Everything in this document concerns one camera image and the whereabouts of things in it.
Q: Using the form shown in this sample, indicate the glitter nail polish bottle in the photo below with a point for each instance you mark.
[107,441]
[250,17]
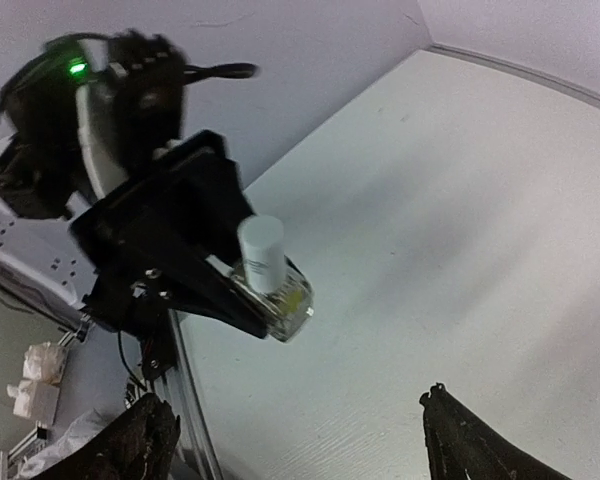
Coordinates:
[286,310]

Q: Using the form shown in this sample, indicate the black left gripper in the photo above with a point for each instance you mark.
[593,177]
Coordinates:
[151,237]

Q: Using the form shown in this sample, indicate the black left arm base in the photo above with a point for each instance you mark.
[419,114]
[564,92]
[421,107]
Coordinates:
[149,323]

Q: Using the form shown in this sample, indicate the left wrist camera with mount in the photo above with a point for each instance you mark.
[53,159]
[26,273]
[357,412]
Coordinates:
[134,104]

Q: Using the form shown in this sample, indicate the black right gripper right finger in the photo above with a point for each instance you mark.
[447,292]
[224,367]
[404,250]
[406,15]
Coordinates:
[460,445]

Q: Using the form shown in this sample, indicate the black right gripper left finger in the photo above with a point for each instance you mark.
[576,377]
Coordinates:
[139,444]

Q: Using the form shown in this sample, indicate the white nail polish cap brush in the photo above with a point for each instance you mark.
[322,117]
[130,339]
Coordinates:
[261,239]

